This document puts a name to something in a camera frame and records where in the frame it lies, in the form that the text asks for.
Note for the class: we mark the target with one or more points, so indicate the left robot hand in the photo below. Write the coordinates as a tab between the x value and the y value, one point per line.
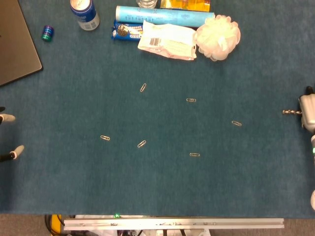
8	118

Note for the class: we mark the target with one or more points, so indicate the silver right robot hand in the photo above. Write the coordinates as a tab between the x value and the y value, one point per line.
308	110

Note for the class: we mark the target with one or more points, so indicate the silver paperclip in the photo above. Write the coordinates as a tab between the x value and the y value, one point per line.
236	123
191	100
143	87
141	144
105	138
194	154

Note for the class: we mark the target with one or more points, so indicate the grey closed laptop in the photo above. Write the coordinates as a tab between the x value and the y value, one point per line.
14	44

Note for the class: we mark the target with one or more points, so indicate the yellow part under table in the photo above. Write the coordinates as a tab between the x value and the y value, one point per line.
57	222

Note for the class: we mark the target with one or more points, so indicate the white mesh bath loofah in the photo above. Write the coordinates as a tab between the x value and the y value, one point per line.
219	37

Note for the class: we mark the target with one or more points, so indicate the blue soda can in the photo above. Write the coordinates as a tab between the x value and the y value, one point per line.
86	14

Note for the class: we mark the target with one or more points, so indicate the blue cookie pack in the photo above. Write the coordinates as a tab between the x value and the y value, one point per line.
125	30

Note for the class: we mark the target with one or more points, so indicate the white crumpled plastic package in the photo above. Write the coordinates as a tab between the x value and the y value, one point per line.
169	43

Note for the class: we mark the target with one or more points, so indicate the teal felt table mat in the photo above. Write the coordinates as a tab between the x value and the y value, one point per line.
157	184

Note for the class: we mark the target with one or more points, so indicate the orange yellow printed box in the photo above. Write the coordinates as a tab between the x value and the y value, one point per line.
184	5

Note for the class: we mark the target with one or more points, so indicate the light blue cylindrical tube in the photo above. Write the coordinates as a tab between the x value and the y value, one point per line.
160	16

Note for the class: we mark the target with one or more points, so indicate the clear plastic water bottle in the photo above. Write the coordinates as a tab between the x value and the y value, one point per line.
147	3

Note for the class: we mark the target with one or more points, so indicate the aluminium profile rail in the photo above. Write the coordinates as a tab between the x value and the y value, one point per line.
172	224

